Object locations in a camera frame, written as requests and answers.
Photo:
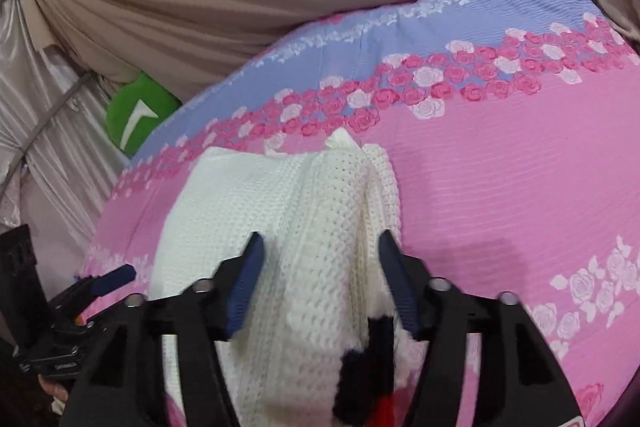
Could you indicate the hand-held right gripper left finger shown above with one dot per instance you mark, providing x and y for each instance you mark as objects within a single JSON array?
[{"x": 245, "y": 287}]

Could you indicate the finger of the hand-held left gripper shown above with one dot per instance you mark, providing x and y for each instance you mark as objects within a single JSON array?
[{"x": 112, "y": 279}]

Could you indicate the person's left hand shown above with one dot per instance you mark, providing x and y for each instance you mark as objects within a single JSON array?
[{"x": 54, "y": 389}]

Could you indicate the green pillow with white mark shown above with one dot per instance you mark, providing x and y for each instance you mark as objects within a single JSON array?
[{"x": 145, "y": 107}]

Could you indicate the pink floral bed sheet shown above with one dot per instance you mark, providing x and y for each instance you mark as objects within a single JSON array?
[{"x": 500, "y": 182}]

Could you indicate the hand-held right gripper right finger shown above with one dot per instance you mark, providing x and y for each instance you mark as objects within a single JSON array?
[{"x": 397, "y": 287}]

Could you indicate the white red navy knit sweater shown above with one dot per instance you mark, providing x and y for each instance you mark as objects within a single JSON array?
[{"x": 300, "y": 232}]

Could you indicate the silver grey curtain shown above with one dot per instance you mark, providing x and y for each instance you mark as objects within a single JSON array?
[{"x": 55, "y": 157}]

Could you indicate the grey metal rod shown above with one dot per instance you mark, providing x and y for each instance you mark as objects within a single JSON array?
[{"x": 55, "y": 112}]

